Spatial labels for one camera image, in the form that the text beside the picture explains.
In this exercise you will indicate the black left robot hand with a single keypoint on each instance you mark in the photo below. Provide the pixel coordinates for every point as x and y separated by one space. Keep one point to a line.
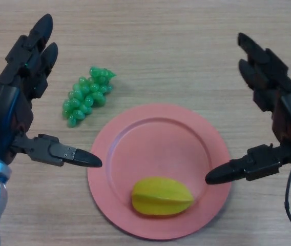
5 115

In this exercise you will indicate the yellow starfruit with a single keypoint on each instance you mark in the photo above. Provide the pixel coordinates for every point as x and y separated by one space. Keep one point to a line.
161 196

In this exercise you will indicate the pink round plate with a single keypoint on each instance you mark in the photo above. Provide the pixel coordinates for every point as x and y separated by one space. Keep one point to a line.
158 153

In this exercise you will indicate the green grape bunch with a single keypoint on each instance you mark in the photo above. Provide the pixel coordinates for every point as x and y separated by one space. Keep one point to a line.
86 96

